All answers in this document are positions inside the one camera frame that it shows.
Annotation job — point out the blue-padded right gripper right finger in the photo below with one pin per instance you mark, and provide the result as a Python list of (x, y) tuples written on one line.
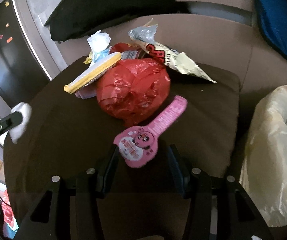
[(195, 185)]

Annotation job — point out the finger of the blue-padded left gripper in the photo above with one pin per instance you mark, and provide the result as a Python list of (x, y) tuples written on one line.
[(2, 126)]

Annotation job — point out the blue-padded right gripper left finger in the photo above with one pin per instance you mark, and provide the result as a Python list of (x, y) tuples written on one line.
[(92, 185)]

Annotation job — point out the pink floral tissue pack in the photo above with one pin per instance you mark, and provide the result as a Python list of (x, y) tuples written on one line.
[(22, 112)]

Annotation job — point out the yellow-rimmed white round lid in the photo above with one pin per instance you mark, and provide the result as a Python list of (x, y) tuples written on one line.
[(93, 73)]

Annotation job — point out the foil noodle snack bag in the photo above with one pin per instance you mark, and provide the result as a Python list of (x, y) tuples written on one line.
[(144, 36)]

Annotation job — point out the trash bin with plastic liner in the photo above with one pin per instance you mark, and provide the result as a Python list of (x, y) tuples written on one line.
[(264, 169)]

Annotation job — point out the black refrigerator with magnets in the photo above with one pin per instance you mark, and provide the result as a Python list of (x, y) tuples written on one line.
[(21, 76)]

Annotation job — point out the red plastic bag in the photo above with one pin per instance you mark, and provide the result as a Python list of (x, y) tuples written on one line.
[(133, 90)]

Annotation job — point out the white blue crumpled wrapper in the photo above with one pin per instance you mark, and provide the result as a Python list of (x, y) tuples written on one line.
[(99, 44)]

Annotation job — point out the red snack packet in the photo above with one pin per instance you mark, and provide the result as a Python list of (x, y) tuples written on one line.
[(128, 51)]

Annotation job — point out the black hanging cloth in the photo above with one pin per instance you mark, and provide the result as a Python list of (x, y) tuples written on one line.
[(74, 19)]

